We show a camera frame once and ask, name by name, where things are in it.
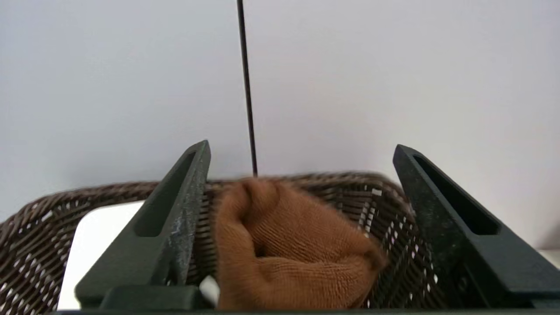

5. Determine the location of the dark brown wicker basket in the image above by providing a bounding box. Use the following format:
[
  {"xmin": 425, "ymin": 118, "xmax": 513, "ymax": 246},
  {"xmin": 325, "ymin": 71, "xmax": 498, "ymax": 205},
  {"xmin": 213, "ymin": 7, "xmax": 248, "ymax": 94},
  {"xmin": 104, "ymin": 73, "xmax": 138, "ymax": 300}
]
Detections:
[{"xmin": 0, "ymin": 171, "xmax": 442, "ymax": 312}]

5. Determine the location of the white marker pen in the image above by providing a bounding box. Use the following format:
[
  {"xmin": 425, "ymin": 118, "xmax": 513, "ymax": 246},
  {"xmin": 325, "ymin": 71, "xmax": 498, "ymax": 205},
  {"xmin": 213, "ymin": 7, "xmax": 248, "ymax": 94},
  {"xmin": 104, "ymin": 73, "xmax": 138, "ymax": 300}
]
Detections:
[{"xmin": 199, "ymin": 275, "xmax": 220, "ymax": 308}]

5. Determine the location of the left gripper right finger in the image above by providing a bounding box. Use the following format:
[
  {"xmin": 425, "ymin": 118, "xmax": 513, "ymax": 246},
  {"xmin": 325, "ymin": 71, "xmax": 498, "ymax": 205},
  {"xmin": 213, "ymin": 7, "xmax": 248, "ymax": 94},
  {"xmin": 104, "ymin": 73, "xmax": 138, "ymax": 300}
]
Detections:
[{"xmin": 392, "ymin": 144, "xmax": 560, "ymax": 308}]

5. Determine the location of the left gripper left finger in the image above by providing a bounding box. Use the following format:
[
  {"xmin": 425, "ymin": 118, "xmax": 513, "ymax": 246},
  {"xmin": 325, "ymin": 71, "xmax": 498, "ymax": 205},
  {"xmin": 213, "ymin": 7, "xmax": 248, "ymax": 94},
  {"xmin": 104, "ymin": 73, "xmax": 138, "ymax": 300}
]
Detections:
[{"xmin": 74, "ymin": 140, "xmax": 212, "ymax": 309}]

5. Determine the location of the brown towel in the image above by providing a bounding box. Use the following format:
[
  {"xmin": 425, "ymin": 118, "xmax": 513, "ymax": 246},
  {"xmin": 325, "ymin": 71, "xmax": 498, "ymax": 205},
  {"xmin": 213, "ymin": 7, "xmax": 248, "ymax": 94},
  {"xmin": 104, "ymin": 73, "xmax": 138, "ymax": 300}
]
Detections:
[{"xmin": 214, "ymin": 178, "xmax": 389, "ymax": 311}]

